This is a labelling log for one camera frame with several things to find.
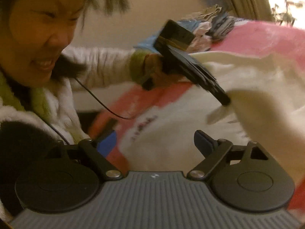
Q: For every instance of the person's left hand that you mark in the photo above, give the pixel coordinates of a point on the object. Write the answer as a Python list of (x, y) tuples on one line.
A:
[(156, 63)]

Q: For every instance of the red floral blanket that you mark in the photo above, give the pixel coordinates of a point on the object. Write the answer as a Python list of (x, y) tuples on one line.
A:
[(152, 97)]

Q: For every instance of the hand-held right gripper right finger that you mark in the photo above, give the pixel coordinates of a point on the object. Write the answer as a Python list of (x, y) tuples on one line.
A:
[(202, 143)]

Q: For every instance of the white fleece garment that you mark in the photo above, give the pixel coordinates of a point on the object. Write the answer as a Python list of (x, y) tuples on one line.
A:
[(257, 81)]

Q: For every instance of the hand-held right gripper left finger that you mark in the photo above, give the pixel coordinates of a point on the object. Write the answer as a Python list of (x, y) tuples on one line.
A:
[(107, 143)]

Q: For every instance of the brown curtain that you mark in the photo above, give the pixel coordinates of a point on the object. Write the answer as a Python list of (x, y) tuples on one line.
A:
[(247, 0)]

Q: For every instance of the pile of folded clothes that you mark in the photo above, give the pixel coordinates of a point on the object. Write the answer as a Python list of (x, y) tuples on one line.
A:
[(214, 26)]

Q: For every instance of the person's left forearm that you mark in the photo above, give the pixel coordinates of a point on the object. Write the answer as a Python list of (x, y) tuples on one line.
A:
[(102, 64)]

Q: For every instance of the person's head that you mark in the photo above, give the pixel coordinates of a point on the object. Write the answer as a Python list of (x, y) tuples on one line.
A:
[(43, 28)]

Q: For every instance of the person's body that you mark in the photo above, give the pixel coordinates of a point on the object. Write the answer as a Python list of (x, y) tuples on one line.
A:
[(28, 133)]

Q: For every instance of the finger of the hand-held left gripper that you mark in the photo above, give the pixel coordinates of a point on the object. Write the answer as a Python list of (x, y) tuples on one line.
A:
[(214, 90)]

